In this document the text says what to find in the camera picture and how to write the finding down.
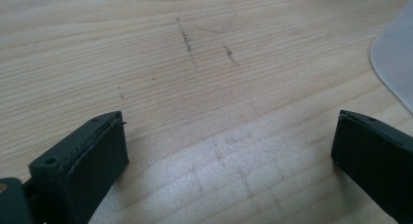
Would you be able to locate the translucent white plastic sheet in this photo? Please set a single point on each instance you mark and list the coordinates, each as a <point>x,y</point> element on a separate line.
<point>397,58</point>

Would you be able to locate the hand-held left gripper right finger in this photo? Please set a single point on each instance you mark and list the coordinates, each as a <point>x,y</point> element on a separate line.
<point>376,159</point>

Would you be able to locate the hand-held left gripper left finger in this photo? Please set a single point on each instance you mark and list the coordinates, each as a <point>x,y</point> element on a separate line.
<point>84,165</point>

